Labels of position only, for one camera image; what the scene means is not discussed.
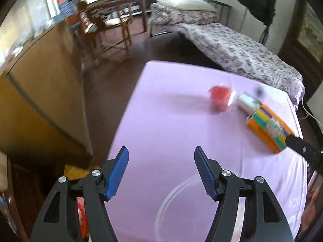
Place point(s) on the colourful striped can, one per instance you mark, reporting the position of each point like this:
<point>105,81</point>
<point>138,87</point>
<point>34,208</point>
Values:
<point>267,126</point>

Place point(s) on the framed painting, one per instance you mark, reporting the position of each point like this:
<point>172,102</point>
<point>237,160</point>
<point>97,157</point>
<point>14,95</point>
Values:
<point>313,30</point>

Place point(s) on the yellow cardboard box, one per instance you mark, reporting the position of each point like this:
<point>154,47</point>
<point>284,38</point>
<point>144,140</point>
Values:
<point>73,172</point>

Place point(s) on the folded floral quilt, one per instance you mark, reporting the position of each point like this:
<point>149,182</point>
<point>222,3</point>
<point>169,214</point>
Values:
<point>176,16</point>

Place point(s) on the red plastic cup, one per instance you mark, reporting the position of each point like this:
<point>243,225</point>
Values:
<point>219,97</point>

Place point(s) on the white pillow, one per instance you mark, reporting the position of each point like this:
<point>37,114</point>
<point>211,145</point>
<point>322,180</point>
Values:
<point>184,3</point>

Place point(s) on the wooden cabinet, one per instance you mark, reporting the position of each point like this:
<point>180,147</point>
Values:
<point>37,93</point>

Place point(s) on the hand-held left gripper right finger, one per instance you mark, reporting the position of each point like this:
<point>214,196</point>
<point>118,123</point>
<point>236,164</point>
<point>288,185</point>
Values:
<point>205,174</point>

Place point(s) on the wooden armchair with cushion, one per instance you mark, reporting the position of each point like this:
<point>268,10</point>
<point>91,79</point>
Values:
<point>111,21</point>

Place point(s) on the red plastic bag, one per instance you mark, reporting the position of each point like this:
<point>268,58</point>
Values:
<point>82,214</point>

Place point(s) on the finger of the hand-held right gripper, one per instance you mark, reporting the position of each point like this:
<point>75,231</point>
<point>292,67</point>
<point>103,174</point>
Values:
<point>302,148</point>

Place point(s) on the dark hanging coat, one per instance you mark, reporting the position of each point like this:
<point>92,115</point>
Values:
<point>254,0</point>

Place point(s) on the floral purple bed cover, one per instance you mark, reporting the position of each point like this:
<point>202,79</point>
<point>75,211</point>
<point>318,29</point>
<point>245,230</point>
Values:
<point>239,53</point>

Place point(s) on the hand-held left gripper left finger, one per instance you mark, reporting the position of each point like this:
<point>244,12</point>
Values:
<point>116,174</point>

